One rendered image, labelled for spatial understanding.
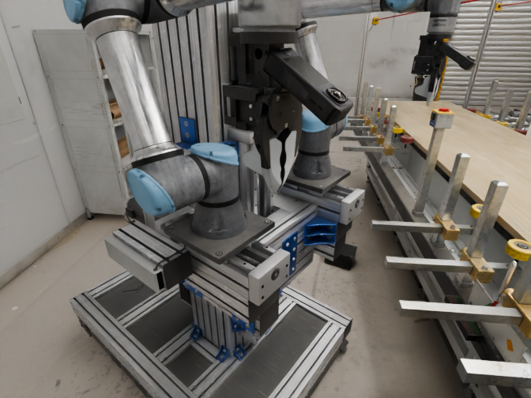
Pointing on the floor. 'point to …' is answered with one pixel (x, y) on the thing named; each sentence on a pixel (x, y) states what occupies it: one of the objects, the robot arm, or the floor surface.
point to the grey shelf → (89, 114)
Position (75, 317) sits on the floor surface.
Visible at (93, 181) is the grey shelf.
